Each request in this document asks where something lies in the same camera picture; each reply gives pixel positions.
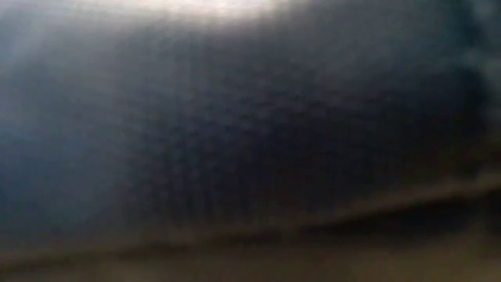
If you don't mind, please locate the blue cushion with black edging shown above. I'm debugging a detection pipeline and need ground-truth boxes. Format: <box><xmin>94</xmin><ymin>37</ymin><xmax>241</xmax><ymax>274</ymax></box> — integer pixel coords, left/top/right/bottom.
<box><xmin>0</xmin><ymin>0</ymin><xmax>501</xmax><ymax>267</ymax></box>

